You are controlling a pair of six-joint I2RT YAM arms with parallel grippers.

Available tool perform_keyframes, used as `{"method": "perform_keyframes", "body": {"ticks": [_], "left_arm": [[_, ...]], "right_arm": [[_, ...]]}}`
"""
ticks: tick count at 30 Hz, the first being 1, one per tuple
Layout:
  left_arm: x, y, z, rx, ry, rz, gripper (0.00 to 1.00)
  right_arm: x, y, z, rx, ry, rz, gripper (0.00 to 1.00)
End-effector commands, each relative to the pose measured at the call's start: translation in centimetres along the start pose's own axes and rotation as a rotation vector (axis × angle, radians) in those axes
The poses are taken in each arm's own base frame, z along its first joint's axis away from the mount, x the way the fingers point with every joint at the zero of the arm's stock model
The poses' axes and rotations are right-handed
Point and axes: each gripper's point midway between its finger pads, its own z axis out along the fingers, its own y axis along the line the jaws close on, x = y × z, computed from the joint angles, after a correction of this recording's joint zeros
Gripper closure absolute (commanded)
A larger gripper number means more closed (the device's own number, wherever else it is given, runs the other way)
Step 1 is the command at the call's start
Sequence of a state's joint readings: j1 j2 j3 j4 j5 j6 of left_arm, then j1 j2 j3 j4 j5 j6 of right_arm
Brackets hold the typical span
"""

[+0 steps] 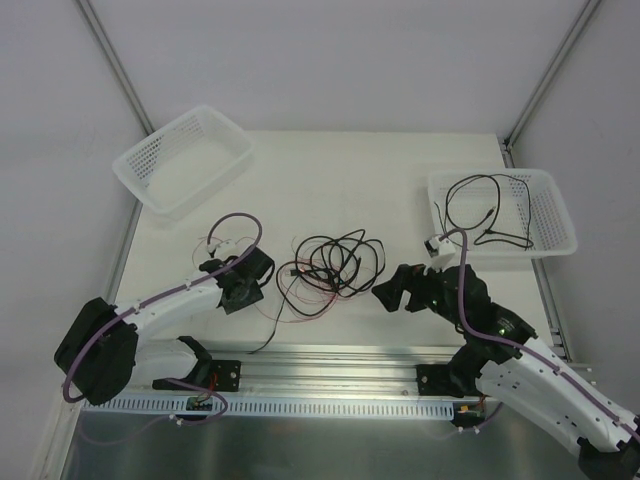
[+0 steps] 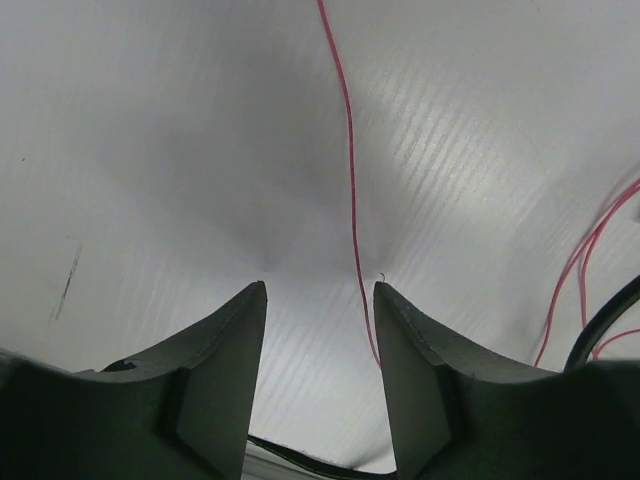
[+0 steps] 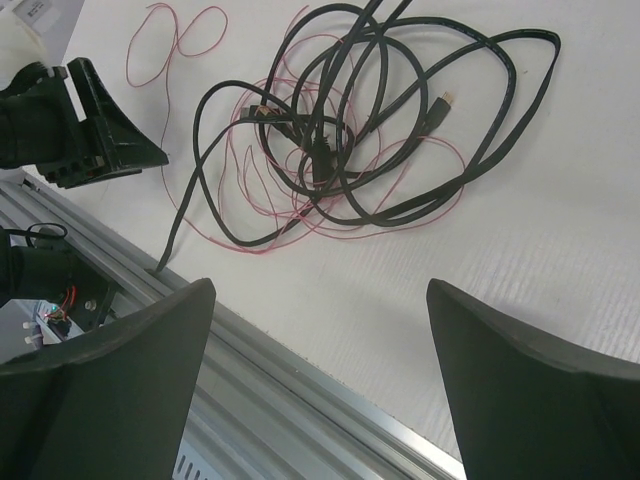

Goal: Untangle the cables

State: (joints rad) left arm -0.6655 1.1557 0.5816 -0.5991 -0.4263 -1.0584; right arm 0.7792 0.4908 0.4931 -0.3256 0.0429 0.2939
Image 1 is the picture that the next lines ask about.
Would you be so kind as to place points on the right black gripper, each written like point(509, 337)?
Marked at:
point(417, 288)

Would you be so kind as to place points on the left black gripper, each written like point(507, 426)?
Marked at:
point(240, 295)

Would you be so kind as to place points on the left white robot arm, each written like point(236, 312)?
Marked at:
point(109, 347)

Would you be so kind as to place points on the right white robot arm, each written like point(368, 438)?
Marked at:
point(504, 358)

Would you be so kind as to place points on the right white plastic basket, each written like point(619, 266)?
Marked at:
point(510, 213)

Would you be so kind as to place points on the white plastic basket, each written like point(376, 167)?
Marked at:
point(510, 213)
point(190, 159)

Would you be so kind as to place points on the left white plastic basket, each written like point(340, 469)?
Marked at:
point(190, 159)

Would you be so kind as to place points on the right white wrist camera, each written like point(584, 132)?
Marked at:
point(441, 251)

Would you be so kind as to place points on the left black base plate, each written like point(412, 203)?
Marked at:
point(223, 375)

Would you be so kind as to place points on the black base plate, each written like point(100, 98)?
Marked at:
point(443, 380)
point(223, 375)

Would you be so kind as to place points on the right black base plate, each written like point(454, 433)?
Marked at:
point(443, 380)

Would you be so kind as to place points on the white slotted cable duct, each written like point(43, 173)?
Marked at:
point(278, 407)

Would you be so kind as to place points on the aluminium mounting rail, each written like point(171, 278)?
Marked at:
point(329, 371)

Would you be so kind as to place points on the right aluminium frame post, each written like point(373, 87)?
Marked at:
point(568, 43)

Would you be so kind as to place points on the aluminium frame post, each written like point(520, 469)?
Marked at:
point(568, 43)
point(101, 37)

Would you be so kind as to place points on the left aluminium frame post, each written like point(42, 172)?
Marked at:
point(101, 37)

